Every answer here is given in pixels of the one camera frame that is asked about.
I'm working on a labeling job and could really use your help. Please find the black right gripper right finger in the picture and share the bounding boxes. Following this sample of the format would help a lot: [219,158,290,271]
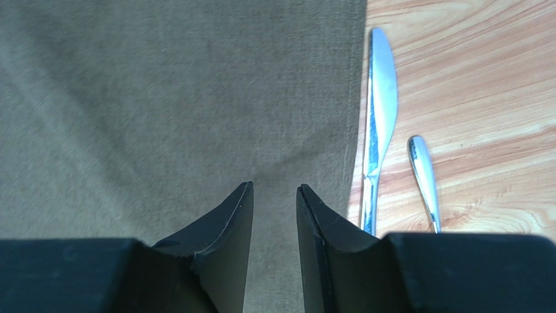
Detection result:
[296,185,555,312]

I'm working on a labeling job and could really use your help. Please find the silver table knife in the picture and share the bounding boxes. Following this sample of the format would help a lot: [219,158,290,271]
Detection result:
[360,27,398,236]

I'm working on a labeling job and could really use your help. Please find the silver fork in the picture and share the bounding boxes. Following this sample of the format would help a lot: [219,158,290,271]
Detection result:
[408,136,441,233]

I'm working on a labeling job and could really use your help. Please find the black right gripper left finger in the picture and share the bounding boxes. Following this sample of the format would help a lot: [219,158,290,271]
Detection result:
[1,182,254,312]

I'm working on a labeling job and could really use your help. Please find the olive brown cloth napkin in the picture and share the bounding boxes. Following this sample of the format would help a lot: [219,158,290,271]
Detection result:
[1,1,366,312]

